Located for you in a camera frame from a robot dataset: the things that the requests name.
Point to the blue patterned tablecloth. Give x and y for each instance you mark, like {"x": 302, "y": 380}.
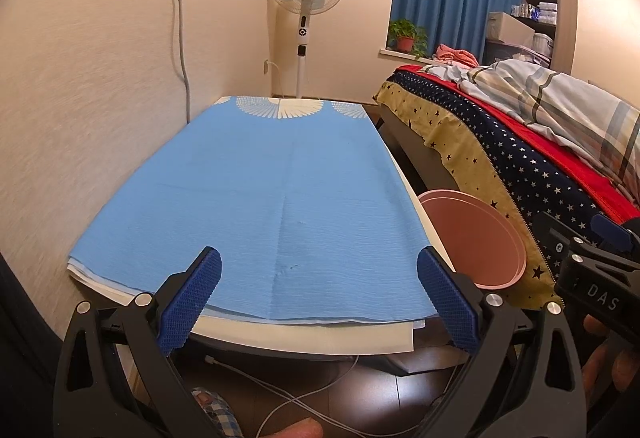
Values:
{"x": 275, "y": 198}

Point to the bed with star blanket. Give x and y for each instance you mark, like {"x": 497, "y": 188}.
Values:
{"x": 480, "y": 143}

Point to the stack of white packs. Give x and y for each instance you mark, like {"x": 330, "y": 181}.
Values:
{"x": 545, "y": 12}

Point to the white windowsill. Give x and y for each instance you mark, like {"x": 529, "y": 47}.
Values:
{"x": 387, "y": 53}

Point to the striped quilt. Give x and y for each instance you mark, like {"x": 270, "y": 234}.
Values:
{"x": 550, "y": 93}

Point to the white wall socket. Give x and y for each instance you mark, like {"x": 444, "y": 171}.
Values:
{"x": 267, "y": 66}

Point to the white box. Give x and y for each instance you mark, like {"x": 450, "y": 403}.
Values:
{"x": 507, "y": 28}

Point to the pink cloth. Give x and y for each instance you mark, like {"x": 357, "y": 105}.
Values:
{"x": 450, "y": 53}

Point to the blue plaid cloth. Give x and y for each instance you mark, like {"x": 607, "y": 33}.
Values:
{"x": 220, "y": 418}

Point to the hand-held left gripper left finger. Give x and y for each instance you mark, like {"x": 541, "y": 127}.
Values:
{"x": 192, "y": 303}

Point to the pink plastic bucket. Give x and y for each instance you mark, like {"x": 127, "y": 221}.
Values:
{"x": 465, "y": 228}

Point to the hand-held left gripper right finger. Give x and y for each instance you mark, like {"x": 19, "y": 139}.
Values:
{"x": 450, "y": 303}

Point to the potted green plant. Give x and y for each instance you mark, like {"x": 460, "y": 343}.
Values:
{"x": 406, "y": 43}

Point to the white lidded container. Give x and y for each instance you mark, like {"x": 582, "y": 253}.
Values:
{"x": 543, "y": 45}

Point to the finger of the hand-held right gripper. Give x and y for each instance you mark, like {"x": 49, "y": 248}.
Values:
{"x": 611, "y": 231}
{"x": 560, "y": 238}

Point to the person's bare leg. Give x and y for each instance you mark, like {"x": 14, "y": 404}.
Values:
{"x": 295, "y": 430}

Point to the person's right hand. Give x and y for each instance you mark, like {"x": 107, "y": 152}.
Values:
{"x": 615, "y": 363}

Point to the white table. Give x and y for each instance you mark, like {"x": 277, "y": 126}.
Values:
{"x": 325, "y": 338}

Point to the red blanket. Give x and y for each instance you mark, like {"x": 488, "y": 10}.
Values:
{"x": 540, "y": 153}

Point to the grey bed frame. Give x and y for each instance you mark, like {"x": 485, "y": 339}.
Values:
{"x": 420, "y": 158}

